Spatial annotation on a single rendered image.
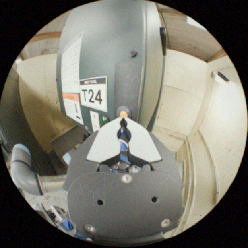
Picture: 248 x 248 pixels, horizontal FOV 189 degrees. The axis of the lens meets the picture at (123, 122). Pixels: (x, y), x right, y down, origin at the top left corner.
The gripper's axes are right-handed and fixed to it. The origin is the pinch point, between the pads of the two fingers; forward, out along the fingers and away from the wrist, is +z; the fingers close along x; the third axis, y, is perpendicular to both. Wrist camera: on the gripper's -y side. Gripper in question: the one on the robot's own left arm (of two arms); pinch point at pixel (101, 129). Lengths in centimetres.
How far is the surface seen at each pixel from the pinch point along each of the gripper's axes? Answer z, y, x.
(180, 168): 30, 51, 97
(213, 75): 27, -59, 76
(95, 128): -21.6, -23.6, 20.9
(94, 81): -21.5, -35.8, 22.0
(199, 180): -3, 19, 101
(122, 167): -12.4, 12.8, 26.5
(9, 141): -66, -23, -18
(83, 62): -21.3, -41.1, 17.4
